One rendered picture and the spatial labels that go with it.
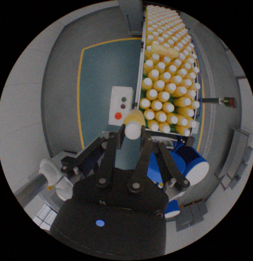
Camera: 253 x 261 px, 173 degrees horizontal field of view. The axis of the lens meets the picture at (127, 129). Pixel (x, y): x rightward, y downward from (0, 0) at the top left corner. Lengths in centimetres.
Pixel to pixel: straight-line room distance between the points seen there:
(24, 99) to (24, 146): 119
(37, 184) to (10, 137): 212
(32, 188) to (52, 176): 23
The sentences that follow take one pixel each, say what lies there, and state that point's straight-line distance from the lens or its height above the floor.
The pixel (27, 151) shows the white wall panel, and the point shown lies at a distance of 286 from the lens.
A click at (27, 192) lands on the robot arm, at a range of 64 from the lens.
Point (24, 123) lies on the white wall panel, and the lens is 279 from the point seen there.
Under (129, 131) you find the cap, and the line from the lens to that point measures 22.
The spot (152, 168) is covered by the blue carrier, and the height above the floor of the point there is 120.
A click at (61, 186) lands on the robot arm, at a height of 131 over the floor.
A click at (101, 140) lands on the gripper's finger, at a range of 15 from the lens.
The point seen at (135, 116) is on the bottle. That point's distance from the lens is 25.
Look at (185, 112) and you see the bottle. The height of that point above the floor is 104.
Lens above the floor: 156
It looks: 73 degrees down
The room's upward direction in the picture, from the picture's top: 151 degrees counter-clockwise
